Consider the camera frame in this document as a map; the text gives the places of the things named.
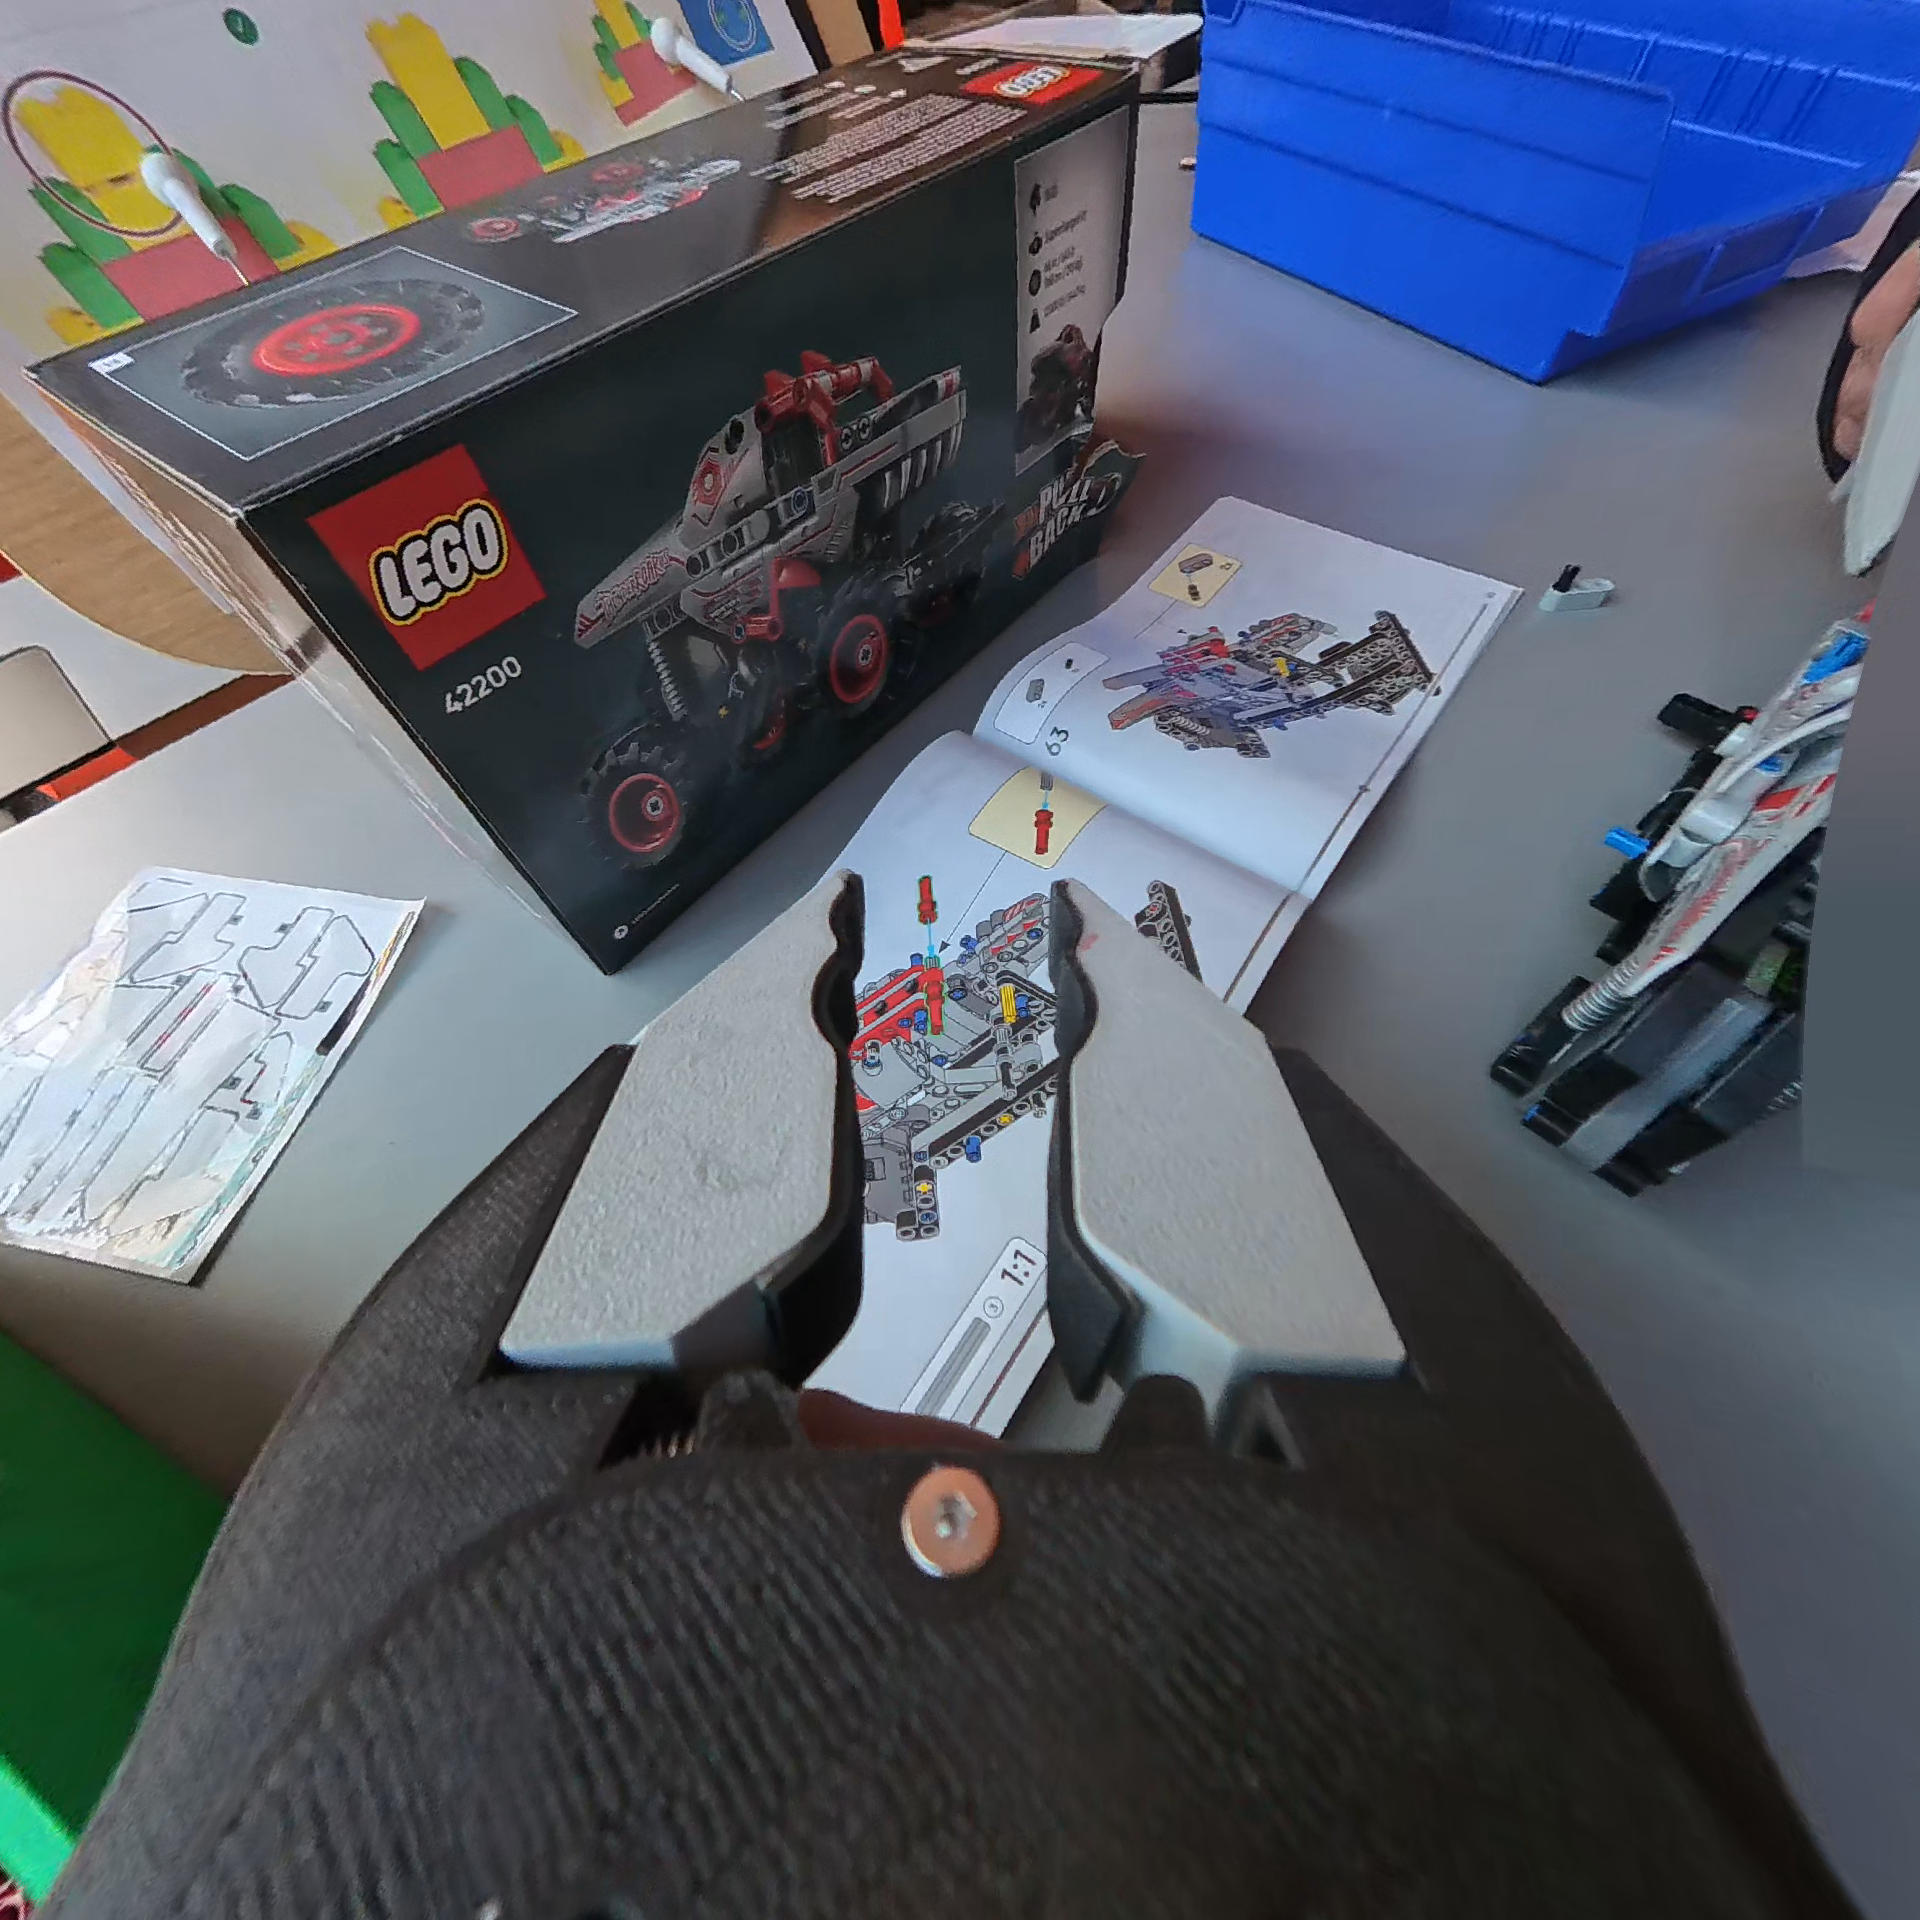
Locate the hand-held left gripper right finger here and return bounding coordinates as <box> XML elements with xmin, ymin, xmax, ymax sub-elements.
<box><xmin>1048</xmin><ymin>877</ymin><xmax>1414</xmax><ymax>1443</ymax></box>

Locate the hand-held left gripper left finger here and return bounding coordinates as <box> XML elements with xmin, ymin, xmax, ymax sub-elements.
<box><xmin>496</xmin><ymin>871</ymin><xmax>873</xmax><ymax>1389</ymax></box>

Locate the partly built toy truck model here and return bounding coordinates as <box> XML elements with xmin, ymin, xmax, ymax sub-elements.
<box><xmin>1489</xmin><ymin>607</ymin><xmax>1876</xmax><ymax>1197</ymax></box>

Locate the green plastic bin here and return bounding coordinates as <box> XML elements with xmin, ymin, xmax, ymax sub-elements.
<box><xmin>0</xmin><ymin>1327</ymin><xmax>226</xmax><ymax>1907</ymax></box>

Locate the black toy truck set box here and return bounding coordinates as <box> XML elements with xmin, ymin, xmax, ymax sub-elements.
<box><xmin>27</xmin><ymin>63</ymin><xmax>1151</xmax><ymax>977</ymax></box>

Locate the person's right hand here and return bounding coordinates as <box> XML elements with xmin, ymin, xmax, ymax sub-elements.
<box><xmin>1818</xmin><ymin>201</ymin><xmax>1920</xmax><ymax>482</ymax></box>

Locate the open instruction booklet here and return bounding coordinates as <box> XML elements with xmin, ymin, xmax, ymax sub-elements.
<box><xmin>632</xmin><ymin>497</ymin><xmax>1526</xmax><ymax>1434</ymax></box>

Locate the blue plastic bin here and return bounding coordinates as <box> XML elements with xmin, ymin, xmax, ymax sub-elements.
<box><xmin>1191</xmin><ymin>0</ymin><xmax>1920</xmax><ymax>385</ymax></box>

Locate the used sticker sheet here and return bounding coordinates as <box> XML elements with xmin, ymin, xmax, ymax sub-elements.
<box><xmin>0</xmin><ymin>863</ymin><xmax>426</xmax><ymax>1287</ymax></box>

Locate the white peg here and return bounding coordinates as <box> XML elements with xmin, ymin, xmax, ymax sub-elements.
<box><xmin>647</xmin><ymin>17</ymin><xmax>748</xmax><ymax>99</ymax></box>
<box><xmin>143</xmin><ymin>151</ymin><xmax>249</xmax><ymax>287</ymax></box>

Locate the brick print wall poster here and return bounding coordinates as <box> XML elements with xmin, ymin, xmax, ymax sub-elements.
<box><xmin>0</xmin><ymin>0</ymin><xmax>819</xmax><ymax>362</ymax></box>

